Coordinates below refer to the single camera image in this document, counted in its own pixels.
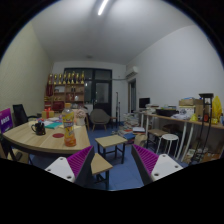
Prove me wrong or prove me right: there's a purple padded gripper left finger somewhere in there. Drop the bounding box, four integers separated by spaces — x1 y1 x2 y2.
46 146 94 187

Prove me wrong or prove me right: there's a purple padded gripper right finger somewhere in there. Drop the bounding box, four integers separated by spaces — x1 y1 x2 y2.
131 144 182 185

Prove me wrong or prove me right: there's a near wooden stool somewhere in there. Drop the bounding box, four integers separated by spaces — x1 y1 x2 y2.
91 153 113 189

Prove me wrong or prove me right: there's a wooden stool under desk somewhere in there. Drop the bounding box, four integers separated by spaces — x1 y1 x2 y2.
146 129 166 147

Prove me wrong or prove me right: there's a white round stool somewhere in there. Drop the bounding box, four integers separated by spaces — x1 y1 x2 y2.
157 134 179 153

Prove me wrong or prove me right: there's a red round coaster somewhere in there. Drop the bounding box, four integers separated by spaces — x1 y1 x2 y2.
52 133 64 138

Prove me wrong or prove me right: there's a small wooden stool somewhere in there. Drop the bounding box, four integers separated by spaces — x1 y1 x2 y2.
95 135 127 163

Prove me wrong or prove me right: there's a stack of books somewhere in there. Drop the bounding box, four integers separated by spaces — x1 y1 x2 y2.
118 113 145 140

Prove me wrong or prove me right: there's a teal notebook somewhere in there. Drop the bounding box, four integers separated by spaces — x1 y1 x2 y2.
45 122 62 129

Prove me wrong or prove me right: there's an orange juice bottle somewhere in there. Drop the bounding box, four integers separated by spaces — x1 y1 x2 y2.
62 103 76 147

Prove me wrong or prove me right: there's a black mug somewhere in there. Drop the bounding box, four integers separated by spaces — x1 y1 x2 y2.
31 122 46 136

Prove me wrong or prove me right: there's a grey armchair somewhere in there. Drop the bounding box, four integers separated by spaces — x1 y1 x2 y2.
90 109 110 130

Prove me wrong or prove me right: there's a long wooden side desk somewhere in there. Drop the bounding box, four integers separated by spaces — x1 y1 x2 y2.
139 112 224 162

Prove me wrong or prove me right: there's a yellow gift box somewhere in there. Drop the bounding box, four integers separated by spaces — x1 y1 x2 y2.
42 108 54 119

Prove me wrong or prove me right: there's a round wooden table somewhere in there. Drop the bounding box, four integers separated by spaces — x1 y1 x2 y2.
3 121 90 156

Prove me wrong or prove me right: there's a computer monitor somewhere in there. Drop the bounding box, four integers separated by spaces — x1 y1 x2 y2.
139 98 150 109

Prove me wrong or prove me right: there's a cardboard box on desk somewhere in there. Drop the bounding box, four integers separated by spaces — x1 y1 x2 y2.
179 98 195 106

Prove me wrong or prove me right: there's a black office chair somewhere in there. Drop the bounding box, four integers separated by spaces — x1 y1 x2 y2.
13 104 35 126

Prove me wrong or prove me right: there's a wooden trophy shelf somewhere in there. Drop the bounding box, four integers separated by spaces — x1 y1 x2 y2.
44 71 85 112

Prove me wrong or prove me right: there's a yellow bag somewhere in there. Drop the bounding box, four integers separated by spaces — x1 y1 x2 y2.
212 96 222 124

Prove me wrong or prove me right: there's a black tripod stand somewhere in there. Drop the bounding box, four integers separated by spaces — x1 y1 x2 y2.
189 92 215 164

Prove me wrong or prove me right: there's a dark glass door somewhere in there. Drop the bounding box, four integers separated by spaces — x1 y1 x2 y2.
93 69 112 115

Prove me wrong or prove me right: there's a white air conditioner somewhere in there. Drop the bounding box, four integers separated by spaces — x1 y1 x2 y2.
126 66 138 78

